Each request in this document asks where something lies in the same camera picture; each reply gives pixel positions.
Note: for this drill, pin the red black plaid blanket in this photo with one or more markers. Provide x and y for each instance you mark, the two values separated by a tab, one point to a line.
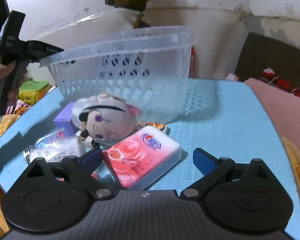
271	78

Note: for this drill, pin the white-haired plush doll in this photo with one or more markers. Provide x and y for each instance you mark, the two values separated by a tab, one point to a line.
106	118

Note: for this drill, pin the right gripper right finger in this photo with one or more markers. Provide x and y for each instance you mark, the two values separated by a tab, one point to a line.
214	172

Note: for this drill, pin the clear plastic perforated basket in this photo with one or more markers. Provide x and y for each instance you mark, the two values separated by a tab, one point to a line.
148	67

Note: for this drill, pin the red patterned gift box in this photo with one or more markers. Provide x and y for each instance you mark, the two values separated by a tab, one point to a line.
192	63

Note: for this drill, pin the green yellow tin box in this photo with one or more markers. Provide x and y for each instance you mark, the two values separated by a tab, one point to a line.
31	92

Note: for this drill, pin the white bottle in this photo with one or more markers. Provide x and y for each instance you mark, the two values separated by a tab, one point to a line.
55	146

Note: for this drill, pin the pink pillow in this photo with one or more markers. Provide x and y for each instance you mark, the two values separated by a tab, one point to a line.
282	107

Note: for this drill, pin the pink tissue pack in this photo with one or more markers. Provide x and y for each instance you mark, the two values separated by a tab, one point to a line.
139	160

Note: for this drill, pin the purple cube box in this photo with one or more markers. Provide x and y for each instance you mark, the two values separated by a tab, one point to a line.
64	121

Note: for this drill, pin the dark wooden headboard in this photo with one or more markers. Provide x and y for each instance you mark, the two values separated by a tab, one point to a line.
260	52

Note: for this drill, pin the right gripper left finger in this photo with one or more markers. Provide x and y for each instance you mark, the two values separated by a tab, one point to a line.
79	172

